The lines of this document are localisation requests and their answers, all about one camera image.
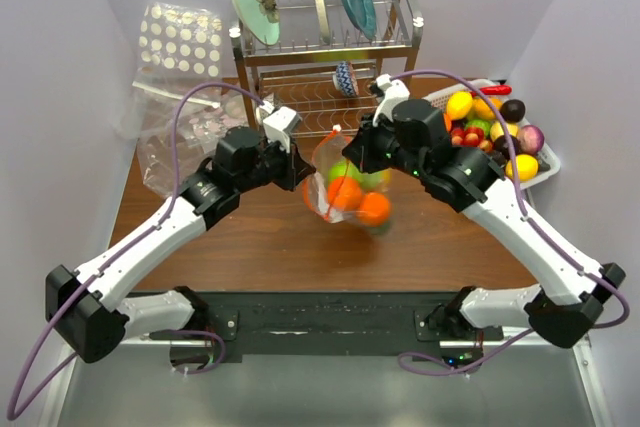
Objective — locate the green apple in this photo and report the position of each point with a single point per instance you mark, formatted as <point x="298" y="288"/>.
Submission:
<point x="344" y="168"/>

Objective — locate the light green pepper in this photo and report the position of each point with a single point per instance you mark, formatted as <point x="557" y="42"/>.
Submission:
<point x="377" y="181"/>

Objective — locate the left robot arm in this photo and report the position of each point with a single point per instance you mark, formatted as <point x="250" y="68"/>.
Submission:
<point x="90" y="307"/>

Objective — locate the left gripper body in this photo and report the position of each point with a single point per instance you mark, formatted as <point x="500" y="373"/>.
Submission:
<point x="275" y="166"/>

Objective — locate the purple onion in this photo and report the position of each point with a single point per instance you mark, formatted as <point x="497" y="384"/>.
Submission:
<point x="531" y="139"/>

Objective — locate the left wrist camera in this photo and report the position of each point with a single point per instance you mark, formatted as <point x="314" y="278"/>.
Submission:
<point x="278" y="124"/>

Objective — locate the polka dot plastic bag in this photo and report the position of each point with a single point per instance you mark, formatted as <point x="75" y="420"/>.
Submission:
<point x="178" y="48"/>

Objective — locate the grey patterned bowl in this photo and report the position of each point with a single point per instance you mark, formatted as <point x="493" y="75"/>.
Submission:
<point x="272" y="99"/>

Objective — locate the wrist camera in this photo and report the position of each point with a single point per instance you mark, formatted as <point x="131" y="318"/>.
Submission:
<point x="389" y="93"/>
<point x="278" y="124"/>

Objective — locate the orange fruit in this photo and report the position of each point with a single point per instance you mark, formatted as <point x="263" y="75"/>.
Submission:
<point x="345" y="194"/>
<point x="374" y="209"/>
<point x="486" y="111"/>

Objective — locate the clear crumpled plastic bag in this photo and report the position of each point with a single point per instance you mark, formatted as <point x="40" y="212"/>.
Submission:
<point x="170" y="146"/>

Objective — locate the red chili pepper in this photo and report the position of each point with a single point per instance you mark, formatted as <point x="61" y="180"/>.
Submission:
<point x="493" y="90"/>

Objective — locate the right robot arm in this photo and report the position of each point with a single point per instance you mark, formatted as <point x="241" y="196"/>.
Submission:
<point x="571" y="288"/>

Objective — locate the blue patterned bowl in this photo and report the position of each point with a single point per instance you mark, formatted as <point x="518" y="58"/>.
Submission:
<point x="345" y="80"/>

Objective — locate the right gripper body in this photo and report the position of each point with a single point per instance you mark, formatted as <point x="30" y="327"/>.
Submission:
<point x="382" y="151"/>

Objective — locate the orange zip top bag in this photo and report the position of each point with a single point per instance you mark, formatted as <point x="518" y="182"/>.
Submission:
<point x="315" y="187"/>

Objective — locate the dark mangosteen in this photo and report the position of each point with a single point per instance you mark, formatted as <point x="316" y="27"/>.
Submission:
<point x="513" y="110"/>
<point x="501" y="145"/>

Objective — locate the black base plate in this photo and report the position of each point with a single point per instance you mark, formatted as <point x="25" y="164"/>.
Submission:
<point x="325" y="323"/>

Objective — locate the metal dish rack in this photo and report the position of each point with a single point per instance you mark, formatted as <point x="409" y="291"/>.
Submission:
<point x="299" y="70"/>

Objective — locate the white food tray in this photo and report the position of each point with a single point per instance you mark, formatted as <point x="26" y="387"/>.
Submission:
<point x="549" y="163"/>

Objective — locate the dark green avocado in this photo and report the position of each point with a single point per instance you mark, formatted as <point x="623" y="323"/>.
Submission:
<point x="379" y="230"/>

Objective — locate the yellow lemon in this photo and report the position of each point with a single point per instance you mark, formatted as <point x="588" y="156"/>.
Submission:
<point x="459" y="105"/>
<point x="524" y="168"/>

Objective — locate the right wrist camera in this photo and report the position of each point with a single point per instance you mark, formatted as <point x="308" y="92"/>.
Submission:
<point x="389" y="93"/>

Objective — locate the pale yellow pear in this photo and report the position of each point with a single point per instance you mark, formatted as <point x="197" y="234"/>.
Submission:
<point x="497" y="130"/>

